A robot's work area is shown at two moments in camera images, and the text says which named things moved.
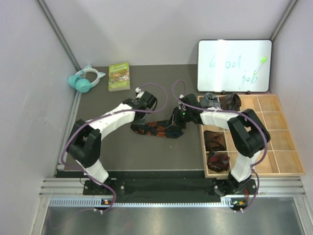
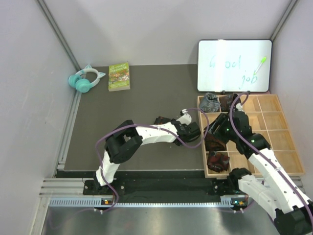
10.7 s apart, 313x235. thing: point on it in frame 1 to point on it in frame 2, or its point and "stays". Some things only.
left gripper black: x=139 y=122 to x=173 y=120
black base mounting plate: x=171 y=187 stays
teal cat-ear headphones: x=83 y=85 stays
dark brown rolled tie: x=214 y=140 stays
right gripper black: x=174 y=121 to x=221 y=120
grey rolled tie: x=210 y=100 stays
